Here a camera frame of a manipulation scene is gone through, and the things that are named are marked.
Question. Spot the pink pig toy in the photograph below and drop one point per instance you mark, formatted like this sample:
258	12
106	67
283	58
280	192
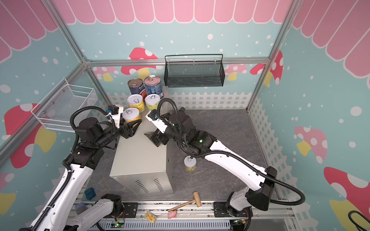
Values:
172	214

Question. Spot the white mesh wall basket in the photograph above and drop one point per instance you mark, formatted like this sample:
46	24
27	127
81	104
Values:
53	112

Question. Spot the black mesh wall basket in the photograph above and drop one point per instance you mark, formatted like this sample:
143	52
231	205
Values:
194	70

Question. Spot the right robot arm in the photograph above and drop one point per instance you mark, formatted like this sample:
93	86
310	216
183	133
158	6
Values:
174	124

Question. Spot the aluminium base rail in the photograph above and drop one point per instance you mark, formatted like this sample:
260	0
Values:
208	217

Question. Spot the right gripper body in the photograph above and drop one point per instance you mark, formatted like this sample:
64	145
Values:
157	137

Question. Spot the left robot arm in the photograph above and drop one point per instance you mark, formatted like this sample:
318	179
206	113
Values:
95	129

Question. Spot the blue soup can pink lid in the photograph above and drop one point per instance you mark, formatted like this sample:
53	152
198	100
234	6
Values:
153	85

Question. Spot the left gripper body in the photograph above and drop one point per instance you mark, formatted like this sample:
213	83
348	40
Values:
124	131

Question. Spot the green circuit board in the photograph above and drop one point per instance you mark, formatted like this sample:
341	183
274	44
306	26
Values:
117	224

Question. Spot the teal sponge block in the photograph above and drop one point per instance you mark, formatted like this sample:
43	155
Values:
90	194

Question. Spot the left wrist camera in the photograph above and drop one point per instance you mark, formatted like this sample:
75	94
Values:
114	113

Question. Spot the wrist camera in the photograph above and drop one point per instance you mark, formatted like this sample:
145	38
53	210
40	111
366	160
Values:
114	113
159	123

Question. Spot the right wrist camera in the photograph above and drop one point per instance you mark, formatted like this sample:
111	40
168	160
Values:
159	123

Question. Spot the wooden toy mallet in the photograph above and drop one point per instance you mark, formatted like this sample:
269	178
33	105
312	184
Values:
196	200

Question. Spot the small yellow can white lid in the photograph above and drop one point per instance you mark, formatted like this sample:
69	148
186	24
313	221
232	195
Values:
131	114
190	163
136	101
152	101

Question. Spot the grey metal counter cabinet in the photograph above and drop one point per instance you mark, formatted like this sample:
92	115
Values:
142	167

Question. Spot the dark blue tomato can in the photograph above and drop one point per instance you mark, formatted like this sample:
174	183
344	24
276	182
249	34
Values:
137	86

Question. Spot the yellow toy block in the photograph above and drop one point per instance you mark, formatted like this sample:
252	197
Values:
151	217

